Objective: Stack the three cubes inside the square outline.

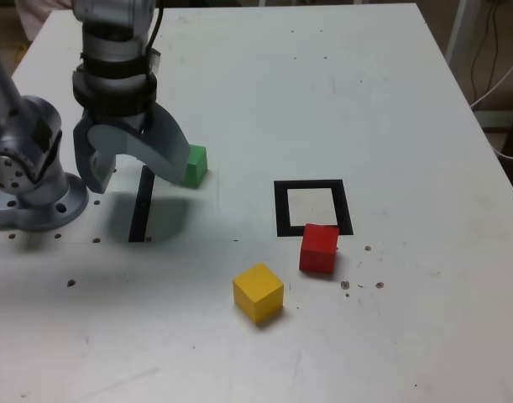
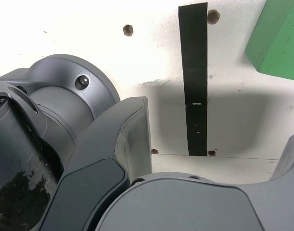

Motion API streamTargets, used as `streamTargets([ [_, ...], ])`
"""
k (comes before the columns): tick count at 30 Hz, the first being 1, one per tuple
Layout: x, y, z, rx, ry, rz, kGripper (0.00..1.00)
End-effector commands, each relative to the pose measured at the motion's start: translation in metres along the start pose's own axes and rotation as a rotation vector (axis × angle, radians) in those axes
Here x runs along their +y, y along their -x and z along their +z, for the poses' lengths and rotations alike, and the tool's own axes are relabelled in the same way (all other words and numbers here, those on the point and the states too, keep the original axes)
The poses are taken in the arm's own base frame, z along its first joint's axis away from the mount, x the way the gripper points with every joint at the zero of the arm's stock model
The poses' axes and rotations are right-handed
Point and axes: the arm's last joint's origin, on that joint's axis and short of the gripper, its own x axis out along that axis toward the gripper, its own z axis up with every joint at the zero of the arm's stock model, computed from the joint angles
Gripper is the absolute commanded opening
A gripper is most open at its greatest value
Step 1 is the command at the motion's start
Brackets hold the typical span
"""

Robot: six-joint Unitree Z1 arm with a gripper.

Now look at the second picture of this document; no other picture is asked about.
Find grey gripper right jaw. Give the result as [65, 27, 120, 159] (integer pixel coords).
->
[96, 129, 294, 231]

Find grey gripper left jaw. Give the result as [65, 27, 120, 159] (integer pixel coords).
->
[38, 96, 152, 231]

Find green cube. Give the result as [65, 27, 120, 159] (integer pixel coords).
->
[243, 0, 294, 81]

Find black tape strip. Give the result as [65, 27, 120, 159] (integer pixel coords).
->
[178, 2, 208, 156]

